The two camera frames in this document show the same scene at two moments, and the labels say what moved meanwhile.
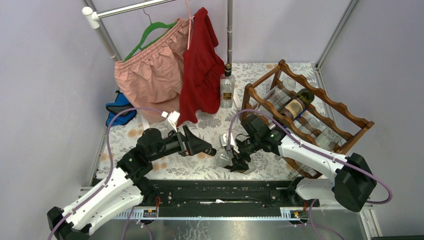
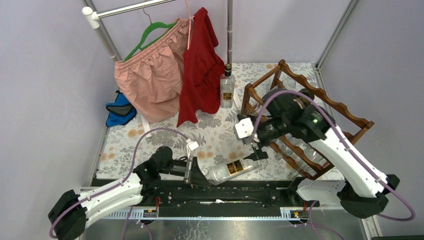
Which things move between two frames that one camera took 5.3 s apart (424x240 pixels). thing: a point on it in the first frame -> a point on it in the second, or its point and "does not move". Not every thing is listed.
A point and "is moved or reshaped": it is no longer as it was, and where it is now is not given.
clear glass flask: [278, 97] -> [289, 84]
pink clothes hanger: [189, 25] does not move
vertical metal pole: [229, 30] does not move
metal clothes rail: [90, 12] does not move
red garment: [202, 72] does not move
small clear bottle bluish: [304, 168] is moved or reshaped
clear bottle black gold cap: [227, 88] does not move
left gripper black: [190, 145] -> [197, 178]
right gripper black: [238, 164] -> [257, 154]
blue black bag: [121, 103] does not move
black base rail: [219, 199] does not move
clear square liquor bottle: [223, 160] -> [221, 172]
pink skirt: [151, 77] does not move
